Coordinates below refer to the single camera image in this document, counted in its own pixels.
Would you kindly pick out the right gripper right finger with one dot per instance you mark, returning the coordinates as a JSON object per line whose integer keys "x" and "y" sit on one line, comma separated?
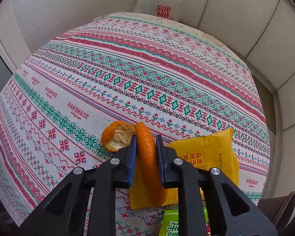
{"x": 209, "y": 195}

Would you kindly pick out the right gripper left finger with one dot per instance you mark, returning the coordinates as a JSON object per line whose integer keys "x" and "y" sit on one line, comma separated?
{"x": 84, "y": 201}

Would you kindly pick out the orange peel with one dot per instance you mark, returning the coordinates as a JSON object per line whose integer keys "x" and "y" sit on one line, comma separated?
{"x": 146, "y": 190}

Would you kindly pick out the white kitchen cabinets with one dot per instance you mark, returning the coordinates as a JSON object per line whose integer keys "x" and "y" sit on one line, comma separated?
{"x": 262, "y": 33}

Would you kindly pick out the green onion rings bag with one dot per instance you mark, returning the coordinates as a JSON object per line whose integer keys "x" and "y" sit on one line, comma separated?
{"x": 169, "y": 223}

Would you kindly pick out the yellow snack packet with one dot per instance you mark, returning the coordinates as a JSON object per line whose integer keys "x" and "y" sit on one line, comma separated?
{"x": 205, "y": 152}

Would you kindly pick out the patterned knit tablecloth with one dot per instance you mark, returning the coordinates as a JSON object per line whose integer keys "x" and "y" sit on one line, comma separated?
{"x": 177, "y": 80}

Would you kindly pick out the white plastic shopping bag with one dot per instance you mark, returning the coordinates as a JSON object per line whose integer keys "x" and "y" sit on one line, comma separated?
{"x": 168, "y": 9}

